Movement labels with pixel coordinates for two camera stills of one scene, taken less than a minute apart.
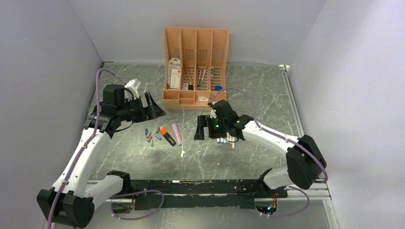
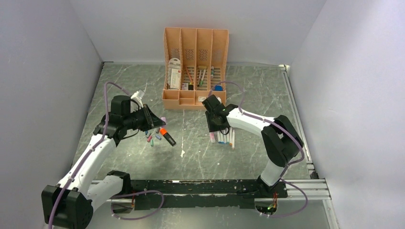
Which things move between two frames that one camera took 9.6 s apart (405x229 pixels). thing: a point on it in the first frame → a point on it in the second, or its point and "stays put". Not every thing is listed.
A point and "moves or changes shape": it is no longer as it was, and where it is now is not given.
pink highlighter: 178,136 moves or changes shape
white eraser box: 203,98 stays put
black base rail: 201,194 stays put
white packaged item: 174,73 stays put
